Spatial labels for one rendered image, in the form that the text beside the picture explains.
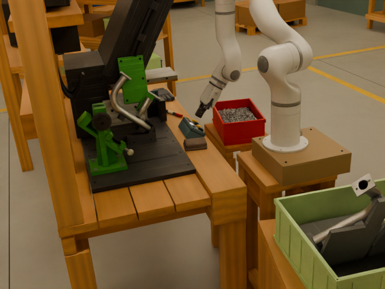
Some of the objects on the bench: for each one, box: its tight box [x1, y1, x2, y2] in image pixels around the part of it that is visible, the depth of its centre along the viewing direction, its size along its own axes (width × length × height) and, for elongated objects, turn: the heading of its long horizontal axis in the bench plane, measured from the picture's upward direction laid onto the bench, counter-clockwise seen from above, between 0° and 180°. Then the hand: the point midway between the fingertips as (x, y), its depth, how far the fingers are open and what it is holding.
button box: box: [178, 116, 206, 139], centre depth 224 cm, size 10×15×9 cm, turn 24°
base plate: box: [81, 92, 196, 194], centre depth 235 cm, size 42×110×2 cm, turn 24°
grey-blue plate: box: [147, 89, 159, 118], centre depth 243 cm, size 10×2×14 cm, turn 114°
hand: (199, 112), depth 227 cm, fingers closed
